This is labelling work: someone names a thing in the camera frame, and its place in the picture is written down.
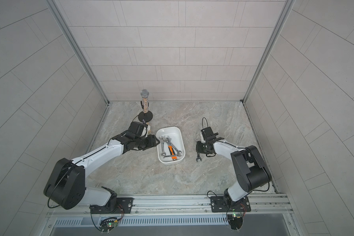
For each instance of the white storage box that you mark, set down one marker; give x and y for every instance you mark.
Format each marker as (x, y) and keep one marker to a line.
(176, 138)

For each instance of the small silver wrench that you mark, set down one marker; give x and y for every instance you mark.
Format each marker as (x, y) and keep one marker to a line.
(168, 140)

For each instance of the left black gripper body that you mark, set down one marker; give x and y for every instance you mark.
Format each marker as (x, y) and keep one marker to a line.
(145, 142)

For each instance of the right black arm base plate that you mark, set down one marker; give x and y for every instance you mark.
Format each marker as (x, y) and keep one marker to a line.
(225, 204)

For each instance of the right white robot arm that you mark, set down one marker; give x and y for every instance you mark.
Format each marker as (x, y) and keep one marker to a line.
(250, 168)

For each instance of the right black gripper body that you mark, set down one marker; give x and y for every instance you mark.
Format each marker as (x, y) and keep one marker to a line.
(202, 147)

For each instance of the right green circuit board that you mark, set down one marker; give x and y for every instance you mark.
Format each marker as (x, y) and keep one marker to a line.
(234, 221)

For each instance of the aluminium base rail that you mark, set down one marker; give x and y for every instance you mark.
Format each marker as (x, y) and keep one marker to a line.
(170, 210)

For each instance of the left green circuit board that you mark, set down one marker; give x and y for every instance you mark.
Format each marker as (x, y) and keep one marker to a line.
(108, 224)

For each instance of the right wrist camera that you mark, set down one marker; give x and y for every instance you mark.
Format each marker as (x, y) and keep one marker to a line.
(209, 136)

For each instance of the silver wrench lying in box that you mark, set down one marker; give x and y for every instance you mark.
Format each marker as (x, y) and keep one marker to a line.
(173, 155)

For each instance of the silver combination wrench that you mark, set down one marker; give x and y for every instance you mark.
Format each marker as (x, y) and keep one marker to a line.
(163, 153)

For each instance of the orange handled adjustable wrench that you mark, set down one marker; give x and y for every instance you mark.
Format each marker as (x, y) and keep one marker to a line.
(172, 151)

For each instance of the long silver wrench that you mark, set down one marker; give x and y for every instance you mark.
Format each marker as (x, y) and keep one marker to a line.
(198, 158)

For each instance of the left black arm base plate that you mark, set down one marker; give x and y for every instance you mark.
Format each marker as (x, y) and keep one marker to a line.
(114, 206)

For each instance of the green circuit board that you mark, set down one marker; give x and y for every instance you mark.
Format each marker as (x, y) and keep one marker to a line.
(108, 224)
(234, 221)

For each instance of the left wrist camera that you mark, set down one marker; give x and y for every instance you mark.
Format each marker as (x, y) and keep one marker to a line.
(138, 129)

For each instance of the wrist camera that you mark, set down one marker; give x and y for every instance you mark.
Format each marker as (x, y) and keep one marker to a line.
(209, 136)
(138, 129)

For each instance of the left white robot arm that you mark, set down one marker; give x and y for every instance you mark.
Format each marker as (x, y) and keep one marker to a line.
(67, 183)

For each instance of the purple toy on wooden block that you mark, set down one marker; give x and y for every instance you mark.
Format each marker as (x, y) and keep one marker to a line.
(148, 130)

